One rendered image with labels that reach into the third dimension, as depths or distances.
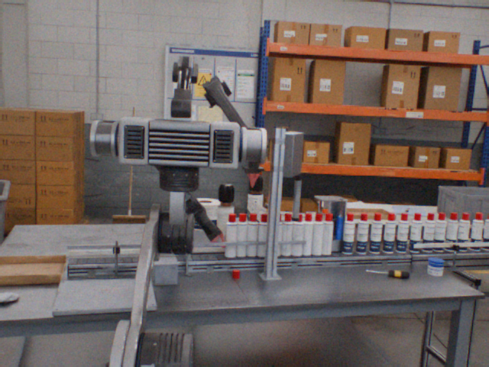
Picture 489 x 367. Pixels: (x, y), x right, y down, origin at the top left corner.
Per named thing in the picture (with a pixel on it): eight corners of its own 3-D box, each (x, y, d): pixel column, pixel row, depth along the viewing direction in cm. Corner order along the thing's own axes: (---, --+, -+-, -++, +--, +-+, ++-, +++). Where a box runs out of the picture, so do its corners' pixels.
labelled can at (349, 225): (349, 251, 258) (353, 212, 255) (354, 254, 253) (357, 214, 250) (340, 252, 257) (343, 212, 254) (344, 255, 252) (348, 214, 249)
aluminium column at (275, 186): (273, 274, 233) (282, 127, 223) (276, 277, 229) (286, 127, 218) (263, 274, 232) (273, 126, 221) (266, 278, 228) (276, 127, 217)
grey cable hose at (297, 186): (297, 219, 236) (300, 174, 233) (299, 222, 233) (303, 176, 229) (289, 219, 235) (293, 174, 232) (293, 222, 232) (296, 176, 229)
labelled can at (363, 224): (363, 251, 260) (366, 212, 257) (367, 254, 255) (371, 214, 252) (353, 251, 259) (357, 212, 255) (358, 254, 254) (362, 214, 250)
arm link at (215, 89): (194, 79, 213) (214, 66, 213) (205, 97, 225) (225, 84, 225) (243, 156, 191) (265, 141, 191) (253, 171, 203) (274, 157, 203)
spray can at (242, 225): (243, 254, 245) (245, 212, 242) (247, 257, 240) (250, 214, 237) (233, 254, 243) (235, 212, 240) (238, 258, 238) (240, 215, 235)
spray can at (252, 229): (255, 254, 246) (257, 212, 243) (257, 258, 241) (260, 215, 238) (244, 254, 245) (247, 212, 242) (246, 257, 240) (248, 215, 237)
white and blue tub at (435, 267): (442, 272, 250) (443, 258, 248) (442, 277, 243) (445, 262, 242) (426, 270, 252) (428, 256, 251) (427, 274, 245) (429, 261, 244)
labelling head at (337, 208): (335, 244, 270) (338, 196, 266) (345, 251, 258) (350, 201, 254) (309, 245, 266) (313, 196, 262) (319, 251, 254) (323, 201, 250)
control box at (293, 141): (301, 173, 237) (304, 132, 234) (291, 178, 221) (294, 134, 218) (280, 171, 240) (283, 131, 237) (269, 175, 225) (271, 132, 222)
